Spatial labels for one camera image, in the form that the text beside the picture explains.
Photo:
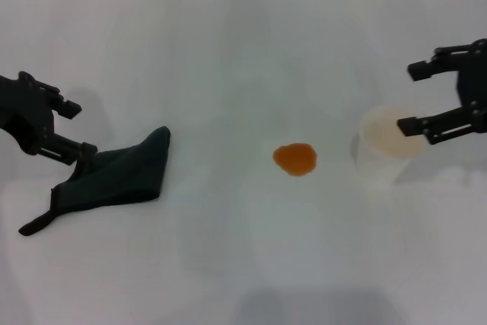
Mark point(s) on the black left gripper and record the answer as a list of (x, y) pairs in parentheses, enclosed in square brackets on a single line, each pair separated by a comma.
[(23, 112)]

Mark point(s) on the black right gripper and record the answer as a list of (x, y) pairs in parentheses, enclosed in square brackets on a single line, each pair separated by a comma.
[(475, 85)]

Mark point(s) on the dark blue rag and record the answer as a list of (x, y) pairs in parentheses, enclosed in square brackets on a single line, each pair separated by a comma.
[(121, 176)]

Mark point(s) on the white paper cup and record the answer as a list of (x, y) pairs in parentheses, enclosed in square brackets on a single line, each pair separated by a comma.
[(376, 165)]

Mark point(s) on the orange-brown liquid stain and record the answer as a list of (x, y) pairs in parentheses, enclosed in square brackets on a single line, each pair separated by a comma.
[(295, 159)]

